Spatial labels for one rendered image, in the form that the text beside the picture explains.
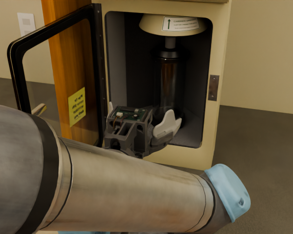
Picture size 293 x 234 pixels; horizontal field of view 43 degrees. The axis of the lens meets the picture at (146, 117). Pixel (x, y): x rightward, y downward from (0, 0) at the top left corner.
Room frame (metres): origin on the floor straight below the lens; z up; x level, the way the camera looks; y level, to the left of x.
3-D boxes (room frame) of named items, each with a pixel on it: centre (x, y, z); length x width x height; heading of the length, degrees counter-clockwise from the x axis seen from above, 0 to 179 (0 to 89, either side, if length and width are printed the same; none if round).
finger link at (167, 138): (0.59, -0.01, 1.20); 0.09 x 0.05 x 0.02; 129
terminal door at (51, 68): (0.74, 0.18, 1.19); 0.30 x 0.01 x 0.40; 160
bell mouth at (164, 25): (0.95, -0.07, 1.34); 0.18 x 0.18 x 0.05
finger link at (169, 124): (0.62, -0.04, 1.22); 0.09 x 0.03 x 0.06; 129
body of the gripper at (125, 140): (0.55, 0.04, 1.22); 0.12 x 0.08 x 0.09; 165
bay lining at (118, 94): (0.97, -0.06, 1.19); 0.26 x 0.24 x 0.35; 75
